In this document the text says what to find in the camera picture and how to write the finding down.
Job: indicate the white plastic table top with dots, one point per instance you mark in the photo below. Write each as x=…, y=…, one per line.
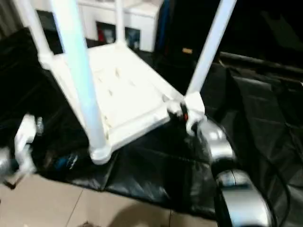
x=130, y=82

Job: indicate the white plastic table leg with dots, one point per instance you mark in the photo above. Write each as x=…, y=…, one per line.
x=38, y=30
x=120, y=23
x=78, y=59
x=208, y=47

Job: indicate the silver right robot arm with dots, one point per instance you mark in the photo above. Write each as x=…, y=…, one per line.
x=241, y=196

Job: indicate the small brown tag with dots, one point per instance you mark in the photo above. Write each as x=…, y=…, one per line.
x=187, y=50

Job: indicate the black plastic mat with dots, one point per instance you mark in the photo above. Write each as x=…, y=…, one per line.
x=248, y=94

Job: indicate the dark blue upright panel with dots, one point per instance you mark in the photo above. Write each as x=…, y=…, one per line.
x=163, y=23

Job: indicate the white cabinet with glass doors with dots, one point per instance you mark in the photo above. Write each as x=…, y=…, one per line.
x=142, y=21

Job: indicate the red item behind glass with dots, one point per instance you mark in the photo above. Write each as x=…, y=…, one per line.
x=101, y=35

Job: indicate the beige curtain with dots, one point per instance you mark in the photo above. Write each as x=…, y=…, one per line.
x=9, y=16

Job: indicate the black metal frame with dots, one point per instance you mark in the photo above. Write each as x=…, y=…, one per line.
x=10, y=185

